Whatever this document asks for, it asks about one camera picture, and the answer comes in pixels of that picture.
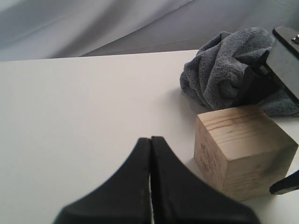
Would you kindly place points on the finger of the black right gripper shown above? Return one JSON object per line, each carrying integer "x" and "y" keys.
{"x": 288, "y": 184}
{"x": 258, "y": 83}

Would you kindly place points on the grey fleece towel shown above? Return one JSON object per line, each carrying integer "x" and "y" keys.
{"x": 214, "y": 76}

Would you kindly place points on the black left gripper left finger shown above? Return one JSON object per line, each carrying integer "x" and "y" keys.
{"x": 123, "y": 199}

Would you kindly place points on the wooden cube block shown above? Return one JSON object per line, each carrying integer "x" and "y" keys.
{"x": 241, "y": 151}

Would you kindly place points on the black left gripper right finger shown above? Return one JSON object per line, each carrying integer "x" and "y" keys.
{"x": 180, "y": 197}

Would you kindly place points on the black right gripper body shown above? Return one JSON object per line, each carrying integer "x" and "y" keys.
{"x": 283, "y": 61}

